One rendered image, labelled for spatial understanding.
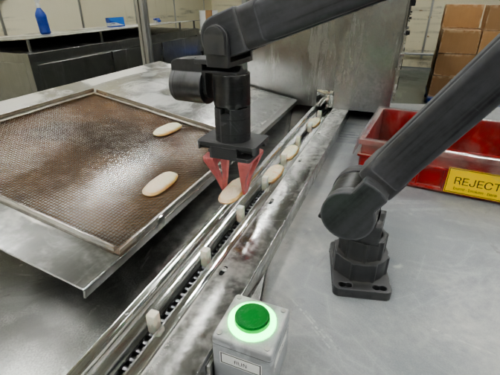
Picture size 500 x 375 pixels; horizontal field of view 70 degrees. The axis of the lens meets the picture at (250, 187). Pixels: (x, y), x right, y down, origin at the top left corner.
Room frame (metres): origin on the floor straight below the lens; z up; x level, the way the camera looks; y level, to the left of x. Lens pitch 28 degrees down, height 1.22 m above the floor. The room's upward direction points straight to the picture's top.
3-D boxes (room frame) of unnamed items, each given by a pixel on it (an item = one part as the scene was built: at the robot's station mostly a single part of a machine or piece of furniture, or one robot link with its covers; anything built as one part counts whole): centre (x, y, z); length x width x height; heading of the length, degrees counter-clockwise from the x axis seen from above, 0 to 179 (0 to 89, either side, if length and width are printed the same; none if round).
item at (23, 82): (3.13, 1.31, 0.51); 1.93 x 1.05 x 1.02; 158
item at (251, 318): (0.29, 0.00, 0.90); 0.04 x 0.04 x 0.02
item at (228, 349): (0.29, 0.00, 0.84); 0.08 x 0.08 x 0.11; 68
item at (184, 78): (0.57, 0.07, 1.13); 0.11 x 0.09 x 0.12; 64
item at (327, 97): (1.31, -0.27, 0.90); 0.06 x 0.01 x 0.06; 68
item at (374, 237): (0.46, -0.16, 0.94); 0.09 x 0.05 x 0.10; 64
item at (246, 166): (0.56, 0.02, 0.97); 0.07 x 0.07 x 0.09; 68
